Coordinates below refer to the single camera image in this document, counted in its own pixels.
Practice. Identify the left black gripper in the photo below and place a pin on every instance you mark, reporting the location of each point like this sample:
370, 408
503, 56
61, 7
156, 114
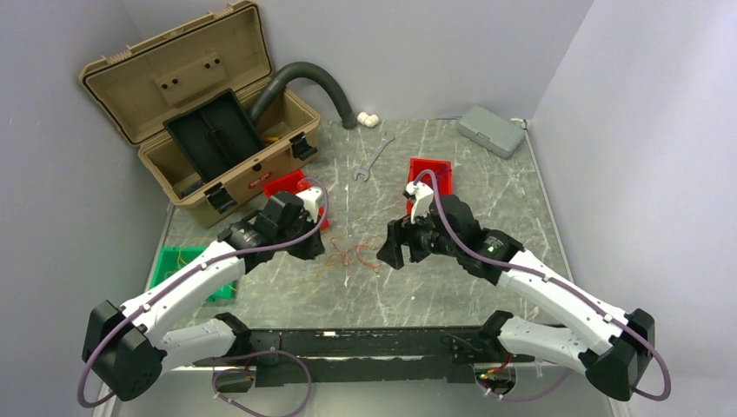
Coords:
312, 249

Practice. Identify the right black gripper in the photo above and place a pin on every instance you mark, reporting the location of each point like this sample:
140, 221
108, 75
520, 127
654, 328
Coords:
402, 233

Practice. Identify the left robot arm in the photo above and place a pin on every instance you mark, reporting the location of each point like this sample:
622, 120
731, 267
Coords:
184, 293

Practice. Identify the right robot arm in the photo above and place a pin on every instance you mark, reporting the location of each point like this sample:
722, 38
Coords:
608, 345

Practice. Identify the red bin near toolbox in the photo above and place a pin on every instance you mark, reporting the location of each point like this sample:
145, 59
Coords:
282, 185

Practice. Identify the red bin right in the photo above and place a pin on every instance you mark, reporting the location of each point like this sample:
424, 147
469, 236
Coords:
435, 173

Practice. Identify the steel open-end wrench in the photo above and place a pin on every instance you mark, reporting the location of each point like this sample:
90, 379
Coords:
363, 173

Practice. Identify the black toolbox tray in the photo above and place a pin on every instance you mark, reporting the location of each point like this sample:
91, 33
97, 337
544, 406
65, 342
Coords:
215, 136

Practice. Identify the white pipe fitting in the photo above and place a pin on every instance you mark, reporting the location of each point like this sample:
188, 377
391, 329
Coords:
367, 120

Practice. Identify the green plastic bin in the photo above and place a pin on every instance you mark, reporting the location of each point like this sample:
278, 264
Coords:
171, 259

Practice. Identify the tan open toolbox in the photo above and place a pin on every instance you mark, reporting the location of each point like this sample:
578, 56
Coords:
143, 87

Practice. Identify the grey plastic case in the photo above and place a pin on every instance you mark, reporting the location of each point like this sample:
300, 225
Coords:
490, 131

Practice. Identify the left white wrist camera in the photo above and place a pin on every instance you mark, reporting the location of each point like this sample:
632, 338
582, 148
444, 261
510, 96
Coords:
312, 199

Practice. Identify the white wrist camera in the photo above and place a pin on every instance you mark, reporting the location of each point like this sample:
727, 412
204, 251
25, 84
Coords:
312, 199
420, 195

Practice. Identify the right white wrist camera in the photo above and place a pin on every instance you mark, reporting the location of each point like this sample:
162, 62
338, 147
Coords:
420, 195

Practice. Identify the black aluminium base frame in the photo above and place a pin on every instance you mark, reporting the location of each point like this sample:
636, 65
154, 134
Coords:
280, 356

